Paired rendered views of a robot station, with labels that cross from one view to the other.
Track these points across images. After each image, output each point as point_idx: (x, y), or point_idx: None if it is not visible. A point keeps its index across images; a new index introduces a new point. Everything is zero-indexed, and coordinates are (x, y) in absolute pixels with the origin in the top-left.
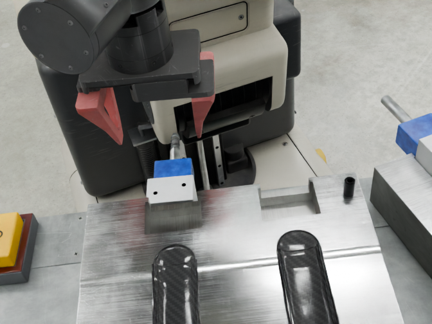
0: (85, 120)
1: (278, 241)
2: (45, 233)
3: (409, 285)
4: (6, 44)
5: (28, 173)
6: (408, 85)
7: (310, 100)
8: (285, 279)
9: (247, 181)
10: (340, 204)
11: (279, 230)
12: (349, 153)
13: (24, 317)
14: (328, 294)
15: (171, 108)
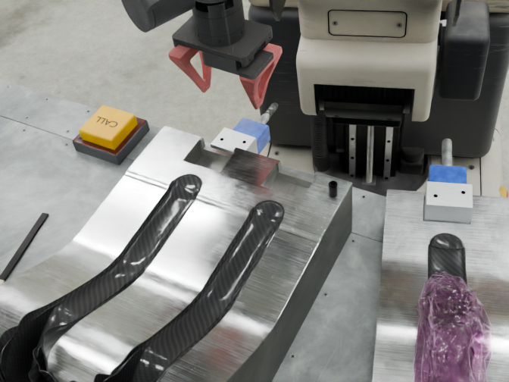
0: (275, 70)
1: (259, 203)
2: (150, 138)
3: (360, 289)
4: None
5: (245, 101)
6: None
7: None
8: (245, 228)
9: (411, 187)
10: (320, 198)
11: (265, 196)
12: None
13: (103, 186)
14: (262, 250)
15: (311, 84)
